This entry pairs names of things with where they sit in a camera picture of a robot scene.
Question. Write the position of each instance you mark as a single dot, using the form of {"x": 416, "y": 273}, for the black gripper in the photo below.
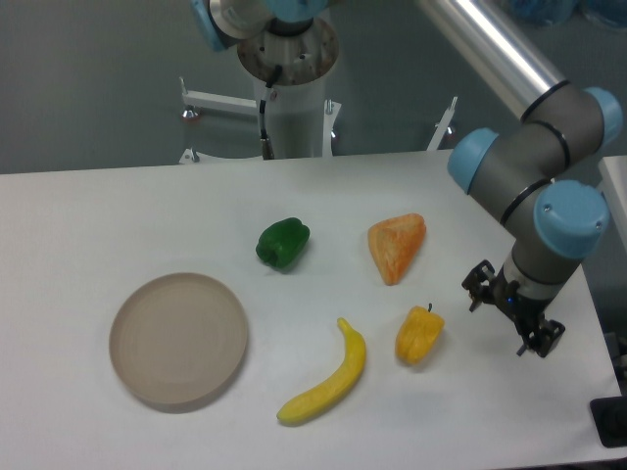
{"x": 521, "y": 300}

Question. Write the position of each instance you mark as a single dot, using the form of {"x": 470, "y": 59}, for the yellow toy pepper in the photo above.
{"x": 418, "y": 334}

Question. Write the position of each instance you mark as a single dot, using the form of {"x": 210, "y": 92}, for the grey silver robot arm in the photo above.
{"x": 517, "y": 179}

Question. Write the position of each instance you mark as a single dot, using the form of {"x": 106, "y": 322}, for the green toy pepper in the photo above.
{"x": 282, "y": 242}

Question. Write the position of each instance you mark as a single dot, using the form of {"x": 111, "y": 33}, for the orange toy fruit wedge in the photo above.
{"x": 393, "y": 244}

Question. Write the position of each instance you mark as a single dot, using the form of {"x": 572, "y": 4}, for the black device at edge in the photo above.
{"x": 609, "y": 415}

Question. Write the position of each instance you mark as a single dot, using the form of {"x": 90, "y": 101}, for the white side table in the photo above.
{"x": 613, "y": 172}

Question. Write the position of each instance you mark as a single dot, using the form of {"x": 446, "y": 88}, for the yellow toy banana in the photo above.
{"x": 315, "y": 401}

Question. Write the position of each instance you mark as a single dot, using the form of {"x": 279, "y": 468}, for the beige round plate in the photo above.
{"x": 178, "y": 342}

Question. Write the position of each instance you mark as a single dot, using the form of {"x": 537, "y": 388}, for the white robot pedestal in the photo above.
{"x": 288, "y": 64}

